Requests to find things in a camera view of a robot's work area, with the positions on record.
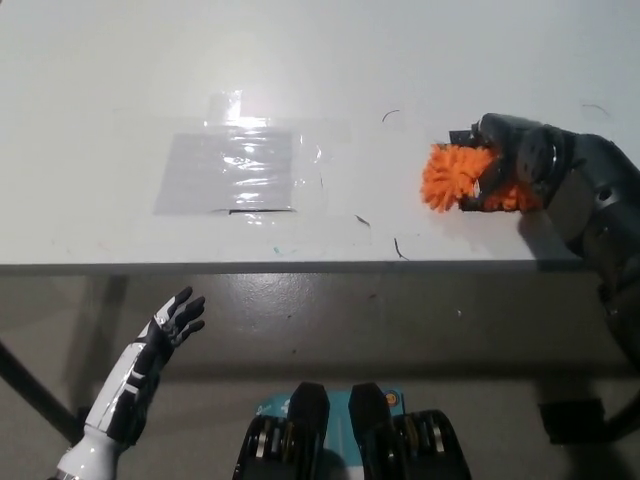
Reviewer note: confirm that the orange microfibre telescopic duster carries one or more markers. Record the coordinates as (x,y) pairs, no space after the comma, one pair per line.
(447,175)

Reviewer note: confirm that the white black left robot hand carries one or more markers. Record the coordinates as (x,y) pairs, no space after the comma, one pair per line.
(147,350)

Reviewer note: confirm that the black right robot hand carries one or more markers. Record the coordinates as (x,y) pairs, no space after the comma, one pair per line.
(500,131)

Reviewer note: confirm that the black diagonal table leg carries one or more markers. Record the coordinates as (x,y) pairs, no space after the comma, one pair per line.
(35,390)

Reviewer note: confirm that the clear plastic sheet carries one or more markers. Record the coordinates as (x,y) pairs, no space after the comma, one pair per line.
(200,175)

